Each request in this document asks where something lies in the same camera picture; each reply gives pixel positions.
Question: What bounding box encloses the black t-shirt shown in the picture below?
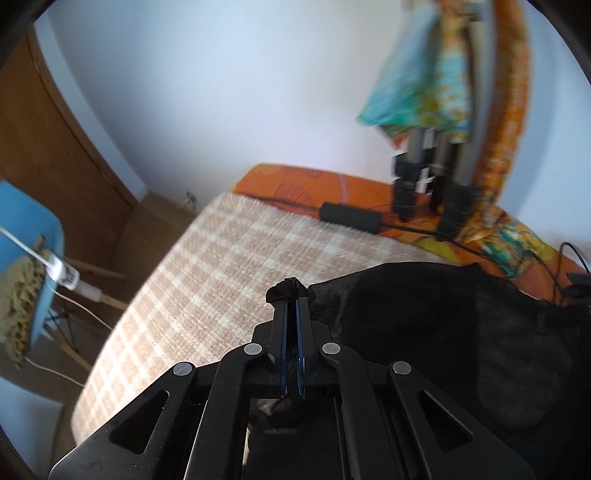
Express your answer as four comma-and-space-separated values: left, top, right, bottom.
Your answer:
266, 263, 590, 479

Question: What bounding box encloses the checkered beige bed cover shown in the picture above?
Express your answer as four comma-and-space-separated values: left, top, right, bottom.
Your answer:
71, 193, 438, 443

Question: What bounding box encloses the white clip desk lamp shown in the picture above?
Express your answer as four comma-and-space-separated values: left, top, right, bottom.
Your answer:
1, 228, 103, 303

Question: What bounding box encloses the black power adapter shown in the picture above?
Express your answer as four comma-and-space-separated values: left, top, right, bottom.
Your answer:
318, 202, 382, 234

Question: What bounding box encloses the orange patterned bed sheet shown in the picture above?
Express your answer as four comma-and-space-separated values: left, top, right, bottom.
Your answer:
232, 164, 590, 306

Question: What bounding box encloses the leopard print cloth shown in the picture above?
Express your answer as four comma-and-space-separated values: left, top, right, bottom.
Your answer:
0, 255, 45, 368

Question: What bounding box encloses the grey tripod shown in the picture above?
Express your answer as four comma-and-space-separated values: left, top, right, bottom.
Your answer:
392, 1, 497, 240

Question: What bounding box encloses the blue chair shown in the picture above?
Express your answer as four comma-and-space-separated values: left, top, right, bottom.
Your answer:
1, 181, 64, 368

